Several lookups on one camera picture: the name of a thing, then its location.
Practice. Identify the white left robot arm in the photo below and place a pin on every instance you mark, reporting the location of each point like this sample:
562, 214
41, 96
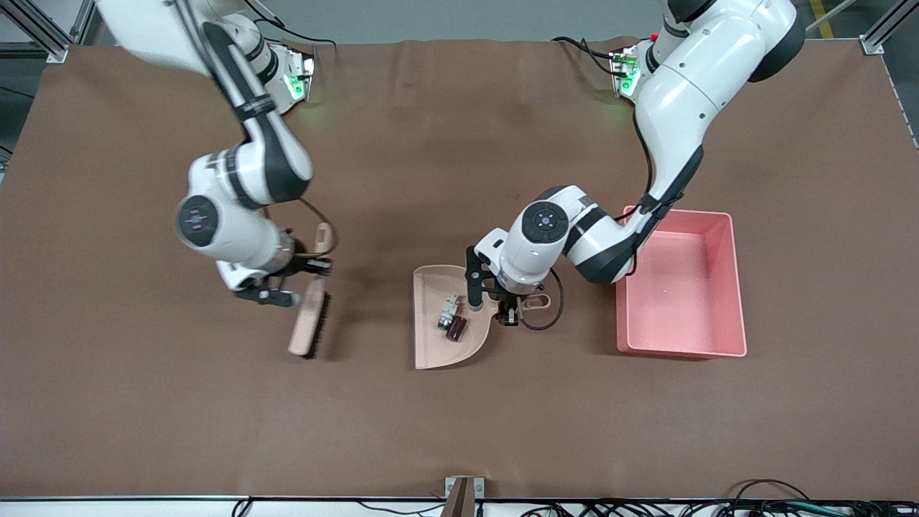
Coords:
675, 108

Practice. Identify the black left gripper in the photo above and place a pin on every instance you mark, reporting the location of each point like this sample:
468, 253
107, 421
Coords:
508, 306

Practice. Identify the beige plastic dustpan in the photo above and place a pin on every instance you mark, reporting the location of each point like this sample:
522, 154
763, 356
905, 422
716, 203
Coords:
431, 345

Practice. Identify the brown table cover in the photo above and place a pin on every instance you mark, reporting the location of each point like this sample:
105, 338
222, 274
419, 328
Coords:
431, 431

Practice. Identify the white orange electrical component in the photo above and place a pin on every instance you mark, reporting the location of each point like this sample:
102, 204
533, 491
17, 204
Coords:
449, 312

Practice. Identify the beige hand brush black bristles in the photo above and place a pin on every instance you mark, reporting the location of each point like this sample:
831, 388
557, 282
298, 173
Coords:
307, 323

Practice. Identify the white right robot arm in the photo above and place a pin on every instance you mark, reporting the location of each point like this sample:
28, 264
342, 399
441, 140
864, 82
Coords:
237, 230

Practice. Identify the pink plastic bin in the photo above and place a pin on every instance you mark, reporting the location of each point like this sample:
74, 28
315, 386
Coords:
689, 301

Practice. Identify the metal table edge bracket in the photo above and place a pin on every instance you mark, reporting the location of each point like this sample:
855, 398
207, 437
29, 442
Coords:
464, 492

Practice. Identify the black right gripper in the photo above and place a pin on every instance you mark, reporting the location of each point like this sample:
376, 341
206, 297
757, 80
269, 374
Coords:
310, 265

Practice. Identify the dark brown electronic part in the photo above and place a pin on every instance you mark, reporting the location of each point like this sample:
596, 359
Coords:
456, 329

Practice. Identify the aluminium frame profile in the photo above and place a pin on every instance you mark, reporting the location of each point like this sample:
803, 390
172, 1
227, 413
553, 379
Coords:
872, 44
43, 34

